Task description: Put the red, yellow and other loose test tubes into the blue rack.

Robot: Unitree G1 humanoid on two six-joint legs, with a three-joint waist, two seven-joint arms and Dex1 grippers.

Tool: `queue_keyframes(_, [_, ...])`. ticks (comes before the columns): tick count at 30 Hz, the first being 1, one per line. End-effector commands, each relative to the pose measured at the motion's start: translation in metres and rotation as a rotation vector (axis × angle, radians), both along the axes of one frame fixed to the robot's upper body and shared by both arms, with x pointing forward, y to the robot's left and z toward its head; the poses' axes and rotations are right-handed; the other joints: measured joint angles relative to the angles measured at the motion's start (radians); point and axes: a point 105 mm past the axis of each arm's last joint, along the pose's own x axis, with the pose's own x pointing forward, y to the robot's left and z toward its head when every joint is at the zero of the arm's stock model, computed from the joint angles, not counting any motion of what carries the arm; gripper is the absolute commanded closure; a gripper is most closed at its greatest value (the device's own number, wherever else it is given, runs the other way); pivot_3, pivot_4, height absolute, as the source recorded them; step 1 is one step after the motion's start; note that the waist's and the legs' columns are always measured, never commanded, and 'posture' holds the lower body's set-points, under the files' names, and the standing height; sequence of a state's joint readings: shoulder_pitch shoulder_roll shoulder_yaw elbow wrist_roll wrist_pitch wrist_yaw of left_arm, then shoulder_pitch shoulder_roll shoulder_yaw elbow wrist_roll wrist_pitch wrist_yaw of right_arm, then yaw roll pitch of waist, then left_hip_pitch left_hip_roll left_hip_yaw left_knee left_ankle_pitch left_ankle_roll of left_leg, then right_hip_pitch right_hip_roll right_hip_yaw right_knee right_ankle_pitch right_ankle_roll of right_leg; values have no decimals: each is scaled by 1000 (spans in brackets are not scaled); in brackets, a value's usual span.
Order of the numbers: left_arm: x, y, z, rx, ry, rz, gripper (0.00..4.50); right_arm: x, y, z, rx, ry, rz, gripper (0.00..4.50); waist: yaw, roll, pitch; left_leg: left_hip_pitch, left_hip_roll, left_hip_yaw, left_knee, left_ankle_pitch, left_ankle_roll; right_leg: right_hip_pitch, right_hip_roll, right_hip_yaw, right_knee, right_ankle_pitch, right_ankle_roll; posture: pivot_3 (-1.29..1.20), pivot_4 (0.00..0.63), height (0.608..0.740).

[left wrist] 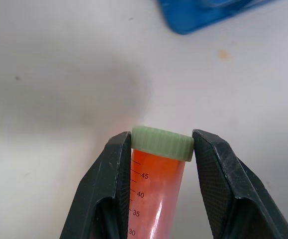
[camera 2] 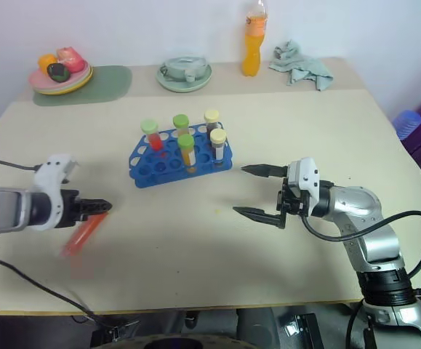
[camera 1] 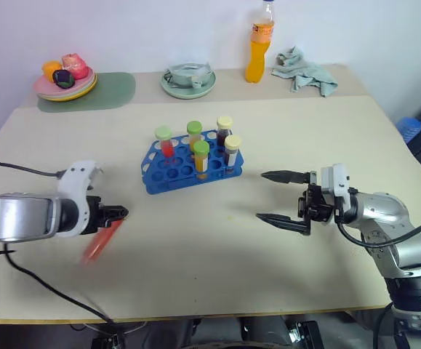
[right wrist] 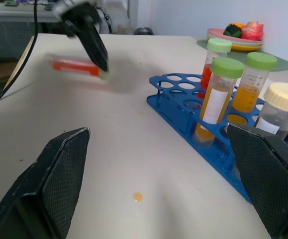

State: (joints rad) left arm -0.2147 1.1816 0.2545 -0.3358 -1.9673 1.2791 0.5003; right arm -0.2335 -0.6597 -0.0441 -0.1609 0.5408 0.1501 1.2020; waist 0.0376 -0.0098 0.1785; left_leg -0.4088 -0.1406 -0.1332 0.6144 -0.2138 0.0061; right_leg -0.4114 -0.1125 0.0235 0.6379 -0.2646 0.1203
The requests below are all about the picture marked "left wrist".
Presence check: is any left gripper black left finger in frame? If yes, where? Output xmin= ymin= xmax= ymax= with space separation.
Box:
xmin=59 ymin=130 xmax=132 ymax=239

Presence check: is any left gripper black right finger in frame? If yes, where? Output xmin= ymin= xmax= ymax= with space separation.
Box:
xmin=192 ymin=128 xmax=288 ymax=239

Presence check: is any red tube pale green cap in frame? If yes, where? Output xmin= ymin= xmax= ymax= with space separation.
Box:
xmin=127 ymin=125 xmax=194 ymax=239

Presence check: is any blue test tube rack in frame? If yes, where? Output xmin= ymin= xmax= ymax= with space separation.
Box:
xmin=157 ymin=0 xmax=279 ymax=36

